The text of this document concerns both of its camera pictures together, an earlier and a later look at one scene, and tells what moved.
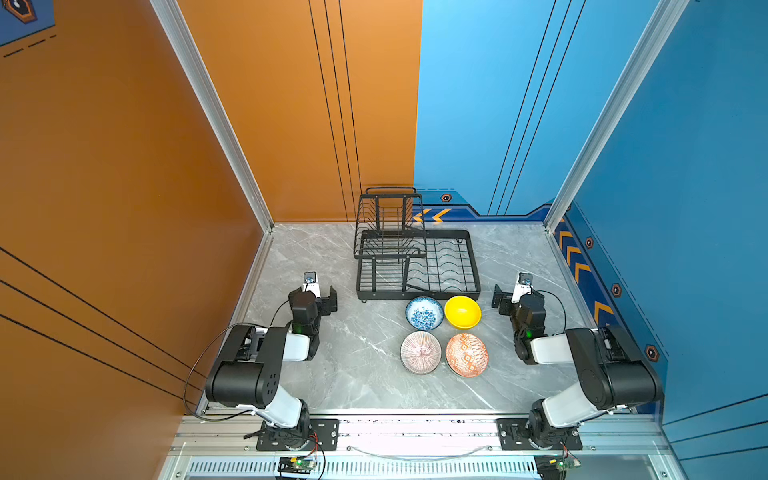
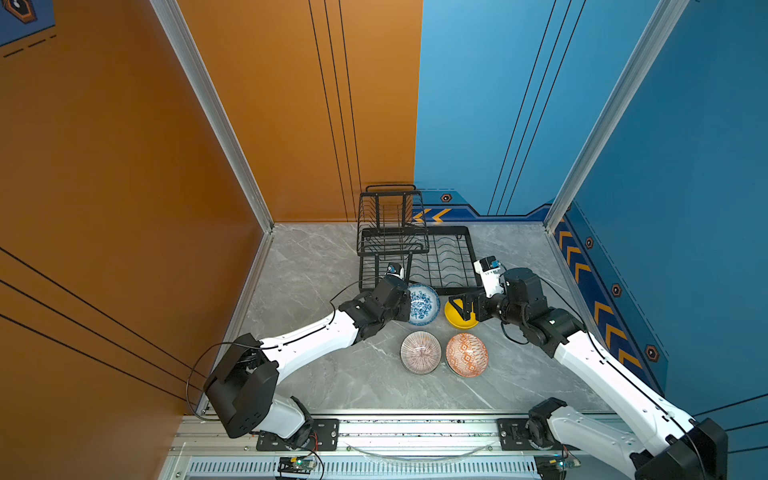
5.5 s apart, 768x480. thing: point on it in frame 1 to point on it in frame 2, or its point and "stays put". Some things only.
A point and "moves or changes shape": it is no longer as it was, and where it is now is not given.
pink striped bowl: x=420 y=352 stays put
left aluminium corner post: x=191 y=60 stays put
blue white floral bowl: x=424 y=313 moves or changes shape
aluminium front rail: x=430 y=447 stays put
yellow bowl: x=463 y=312 stays put
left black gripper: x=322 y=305 to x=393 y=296
